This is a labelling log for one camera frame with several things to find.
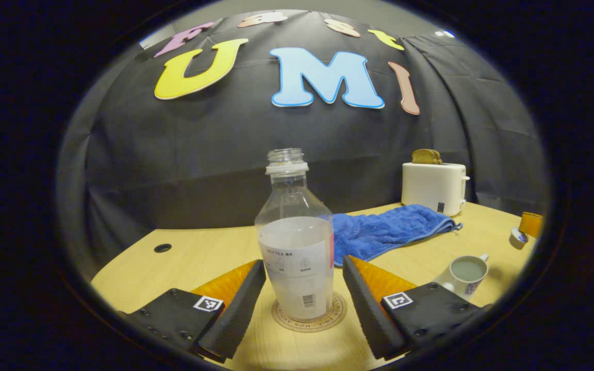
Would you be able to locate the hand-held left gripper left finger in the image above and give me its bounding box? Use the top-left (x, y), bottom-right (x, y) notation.
top-left (117, 259), bottom-right (268, 364)

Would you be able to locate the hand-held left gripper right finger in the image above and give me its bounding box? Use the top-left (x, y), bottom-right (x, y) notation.
top-left (341, 255), bottom-right (483, 361)

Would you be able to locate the round brown coaster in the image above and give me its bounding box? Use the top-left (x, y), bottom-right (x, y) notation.
top-left (271, 291), bottom-right (348, 333)

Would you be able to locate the clear plastic water bottle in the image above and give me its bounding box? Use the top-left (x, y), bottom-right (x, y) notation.
top-left (255, 148), bottom-right (335, 320)

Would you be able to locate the white blue-patterned teacup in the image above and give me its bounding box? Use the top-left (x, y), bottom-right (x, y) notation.
top-left (434, 254), bottom-right (490, 301)

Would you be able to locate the blue towel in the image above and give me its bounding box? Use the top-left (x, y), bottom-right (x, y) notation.
top-left (331, 205), bottom-right (464, 267)

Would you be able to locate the white toaster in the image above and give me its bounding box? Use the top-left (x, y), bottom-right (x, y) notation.
top-left (401, 162), bottom-right (470, 216)

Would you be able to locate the black backdrop cloth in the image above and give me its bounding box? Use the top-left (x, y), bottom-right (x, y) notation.
top-left (57, 10), bottom-right (550, 268)

